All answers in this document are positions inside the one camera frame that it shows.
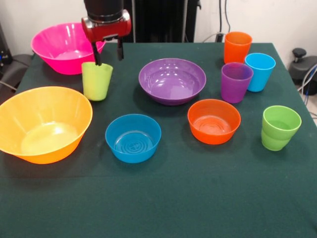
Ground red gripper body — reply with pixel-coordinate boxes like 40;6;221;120
81;9;132;43

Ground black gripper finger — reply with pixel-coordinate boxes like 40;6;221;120
91;42;102;66
116;38;124;61

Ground lime yellow cup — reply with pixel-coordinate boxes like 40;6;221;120
81;61;114;102

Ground black computer tower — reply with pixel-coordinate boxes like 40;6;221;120
0;22;13;72

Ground large pink bowl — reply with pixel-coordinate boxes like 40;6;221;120
30;22;106;75

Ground purple bowl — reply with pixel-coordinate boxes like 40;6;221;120
138;58;207;107

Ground large orange yellow bowl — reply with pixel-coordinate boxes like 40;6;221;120
0;86;94;165

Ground small blue bowl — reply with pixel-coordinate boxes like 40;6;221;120
105;114;162;164

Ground orange cup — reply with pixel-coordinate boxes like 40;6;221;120
224;31;253;64

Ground purple cup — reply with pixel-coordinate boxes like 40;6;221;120
220;62;254;104

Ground small orange bowl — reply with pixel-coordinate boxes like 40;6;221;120
187;99;242;145

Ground blue cup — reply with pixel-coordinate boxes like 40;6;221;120
244;53;276;93

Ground dark green tablecloth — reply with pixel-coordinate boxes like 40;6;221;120
0;42;317;238

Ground green cup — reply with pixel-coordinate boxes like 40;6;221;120
261;128;292;152
262;105;302;139

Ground black equipment with knob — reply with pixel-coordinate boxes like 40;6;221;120
289;48;317;86

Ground white cable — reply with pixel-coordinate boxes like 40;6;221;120
202;32;220;43

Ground blue cable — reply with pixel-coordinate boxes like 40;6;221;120
298;63;317;105

